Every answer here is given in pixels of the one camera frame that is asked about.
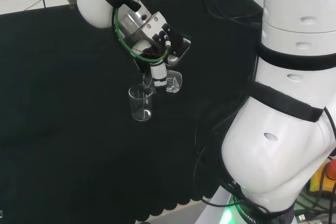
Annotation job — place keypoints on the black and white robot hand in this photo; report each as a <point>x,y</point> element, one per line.
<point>158,73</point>

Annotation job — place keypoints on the clear cloth clip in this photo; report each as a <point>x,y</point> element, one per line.
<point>71,5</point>

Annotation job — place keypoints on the yellow stop button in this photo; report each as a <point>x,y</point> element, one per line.
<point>319,179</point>

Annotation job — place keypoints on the black bench cloth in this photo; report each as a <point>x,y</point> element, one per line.
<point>78,90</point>

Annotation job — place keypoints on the clear graduated glass beaker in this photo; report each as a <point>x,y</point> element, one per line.
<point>174,83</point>

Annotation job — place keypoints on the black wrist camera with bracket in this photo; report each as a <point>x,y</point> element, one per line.
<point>176,40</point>

